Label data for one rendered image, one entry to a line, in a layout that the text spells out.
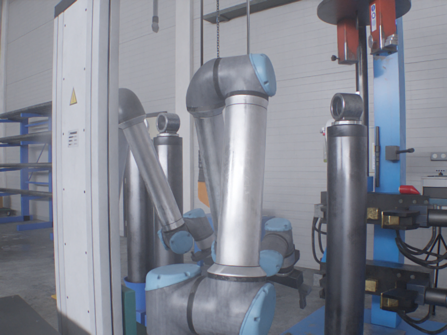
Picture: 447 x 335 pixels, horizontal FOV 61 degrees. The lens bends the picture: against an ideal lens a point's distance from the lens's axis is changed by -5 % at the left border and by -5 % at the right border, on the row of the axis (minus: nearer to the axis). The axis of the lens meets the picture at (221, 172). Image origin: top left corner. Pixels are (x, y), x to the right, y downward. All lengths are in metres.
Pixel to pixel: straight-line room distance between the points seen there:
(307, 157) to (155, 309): 4.04
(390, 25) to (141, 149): 1.61
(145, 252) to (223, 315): 2.22
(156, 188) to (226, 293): 0.64
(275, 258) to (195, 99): 0.53
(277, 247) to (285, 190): 3.83
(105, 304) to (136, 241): 2.07
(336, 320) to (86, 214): 1.56
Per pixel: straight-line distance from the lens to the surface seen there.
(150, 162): 1.48
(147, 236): 3.14
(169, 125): 2.89
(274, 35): 5.42
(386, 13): 2.51
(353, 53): 2.78
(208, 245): 1.70
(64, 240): 1.28
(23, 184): 10.03
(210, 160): 1.17
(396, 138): 2.91
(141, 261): 3.17
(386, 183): 2.93
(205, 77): 1.09
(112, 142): 1.05
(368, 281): 2.78
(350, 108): 2.18
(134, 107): 1.48
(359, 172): 2.15
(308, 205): 4.96
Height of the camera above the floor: 1.27
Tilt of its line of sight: 1 degrees down
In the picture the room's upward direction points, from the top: straight up
